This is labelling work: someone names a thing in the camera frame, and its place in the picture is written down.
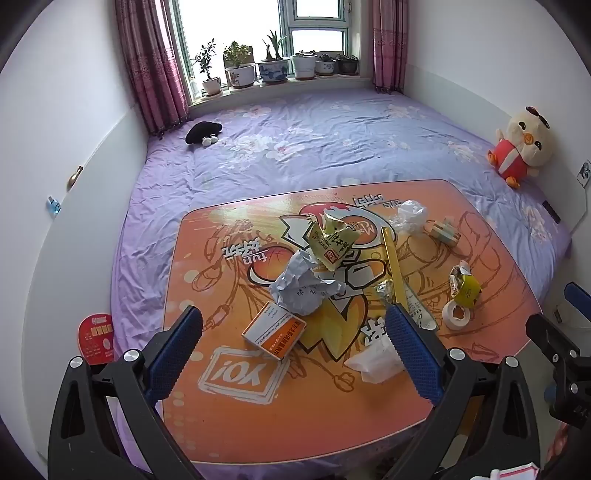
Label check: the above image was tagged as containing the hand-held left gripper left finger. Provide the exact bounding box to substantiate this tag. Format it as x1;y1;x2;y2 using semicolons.
47;305;218;480

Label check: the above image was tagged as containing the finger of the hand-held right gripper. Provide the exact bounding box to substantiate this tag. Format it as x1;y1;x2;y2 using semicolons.
525;313;581;366
564;282;591;325

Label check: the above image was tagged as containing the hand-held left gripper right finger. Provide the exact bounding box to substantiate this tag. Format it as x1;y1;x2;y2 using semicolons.
383;304;542;480

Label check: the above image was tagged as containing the white tissue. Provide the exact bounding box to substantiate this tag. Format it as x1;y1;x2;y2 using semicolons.
344;344;407;384

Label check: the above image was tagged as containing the white printed paper slip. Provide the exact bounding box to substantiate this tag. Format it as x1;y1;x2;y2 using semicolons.
404;284;438;332

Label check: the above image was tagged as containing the white tape roll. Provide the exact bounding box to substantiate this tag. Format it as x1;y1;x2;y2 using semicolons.
442;300;474;330

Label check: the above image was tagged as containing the torn yellow white packaging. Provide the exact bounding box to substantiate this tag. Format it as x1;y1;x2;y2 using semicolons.
449;260;482;306

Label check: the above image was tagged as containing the long yellow strip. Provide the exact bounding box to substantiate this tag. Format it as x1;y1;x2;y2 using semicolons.
382;227;409;310

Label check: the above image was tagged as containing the orange printed low table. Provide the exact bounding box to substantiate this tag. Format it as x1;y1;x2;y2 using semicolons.
163;179;542;462

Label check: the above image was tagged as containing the red round hand fan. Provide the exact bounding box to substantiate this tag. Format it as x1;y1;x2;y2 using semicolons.
78;314;115;365

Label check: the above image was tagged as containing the orange white medicine box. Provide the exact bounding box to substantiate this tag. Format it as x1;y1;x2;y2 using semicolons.
242;302;308;361

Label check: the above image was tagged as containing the small pastel box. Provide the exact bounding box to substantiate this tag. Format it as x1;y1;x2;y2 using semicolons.
425;219;461;247

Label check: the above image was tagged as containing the crumpled white paper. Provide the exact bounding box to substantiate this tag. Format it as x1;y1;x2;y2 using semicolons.
269;249;347;317

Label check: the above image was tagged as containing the crumpled clear plastic wrap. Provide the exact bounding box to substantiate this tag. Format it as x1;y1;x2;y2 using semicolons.
390;200;429;236

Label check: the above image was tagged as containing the yellow snack wrapper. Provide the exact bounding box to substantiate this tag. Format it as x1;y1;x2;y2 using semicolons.
307;210;361;273

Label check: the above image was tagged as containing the yellow chick plush toy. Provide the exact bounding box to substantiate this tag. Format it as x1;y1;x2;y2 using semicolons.
487;106;555;190

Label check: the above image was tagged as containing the black plush toy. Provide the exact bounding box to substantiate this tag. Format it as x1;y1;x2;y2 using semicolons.
185;121;223;147

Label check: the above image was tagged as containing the white headboard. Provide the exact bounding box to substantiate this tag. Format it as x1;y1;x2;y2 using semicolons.
406;65;589;232

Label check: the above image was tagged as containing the purple floral bedsheet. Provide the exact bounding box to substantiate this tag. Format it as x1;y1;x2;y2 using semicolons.
111;89;573;370

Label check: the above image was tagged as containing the small tree potted plant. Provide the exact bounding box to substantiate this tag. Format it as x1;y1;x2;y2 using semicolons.
191;39;222;96

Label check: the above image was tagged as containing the leafy plant in patterned pot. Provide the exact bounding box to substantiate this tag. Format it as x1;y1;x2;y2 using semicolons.
223;41;256;89

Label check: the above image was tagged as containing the pink patterned curtain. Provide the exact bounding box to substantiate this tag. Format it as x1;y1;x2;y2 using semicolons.
373;0;409;94
115;0;190;139

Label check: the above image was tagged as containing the aloe in blue white pot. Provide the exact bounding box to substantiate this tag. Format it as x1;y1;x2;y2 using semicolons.
257;30;291;85

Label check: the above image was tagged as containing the succulent in white pot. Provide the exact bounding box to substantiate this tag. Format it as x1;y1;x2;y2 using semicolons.
291;50;317;80

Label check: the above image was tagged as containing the green framed window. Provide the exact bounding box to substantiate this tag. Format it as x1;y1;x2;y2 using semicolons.
168;0;375;100

